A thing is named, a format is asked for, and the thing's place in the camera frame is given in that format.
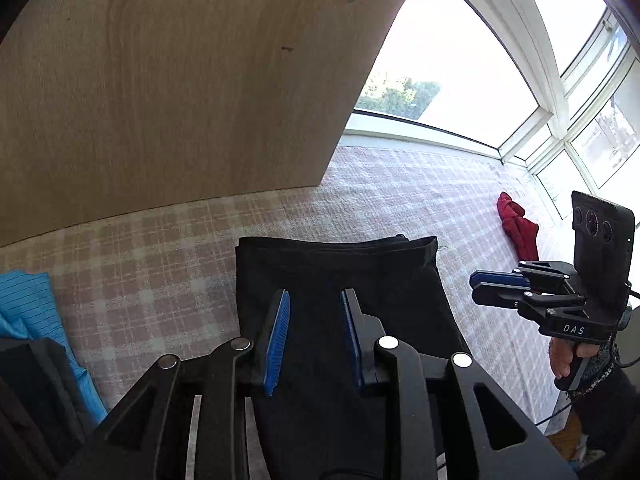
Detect blue folded garment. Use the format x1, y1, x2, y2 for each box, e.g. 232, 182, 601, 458
0, 270, 108, 426

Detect white window sill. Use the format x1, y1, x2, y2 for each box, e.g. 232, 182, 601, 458
344, 112, 503, 161

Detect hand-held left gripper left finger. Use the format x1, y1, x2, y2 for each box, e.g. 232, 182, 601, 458
57, 287, 292, 480

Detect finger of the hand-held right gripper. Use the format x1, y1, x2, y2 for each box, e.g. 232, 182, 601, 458
470, 261, 576, 291
472, 283, 586, 320

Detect light wooden board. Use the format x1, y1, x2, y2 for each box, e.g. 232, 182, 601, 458
0, 0, 431, 248

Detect green tree outside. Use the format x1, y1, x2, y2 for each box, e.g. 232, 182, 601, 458
360, 72, 441, 111

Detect person's right forearm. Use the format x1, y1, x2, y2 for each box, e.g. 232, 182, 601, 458
570, 340, 640, 466

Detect white window frame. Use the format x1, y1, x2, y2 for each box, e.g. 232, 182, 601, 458
345, 0, 640, 221

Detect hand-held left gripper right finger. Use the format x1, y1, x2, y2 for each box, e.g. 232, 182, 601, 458
340, 287, 576, 480

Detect black pants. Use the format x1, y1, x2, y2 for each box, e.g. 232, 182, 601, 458
235, 235, 471, 480

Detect person's right hand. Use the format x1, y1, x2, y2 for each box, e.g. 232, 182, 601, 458
549, 337, 577, 380

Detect dark red garment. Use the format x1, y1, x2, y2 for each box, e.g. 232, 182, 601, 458
496, 191, 540, 261

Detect black folded garments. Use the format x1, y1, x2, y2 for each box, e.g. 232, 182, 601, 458
0, 337, 96, 480

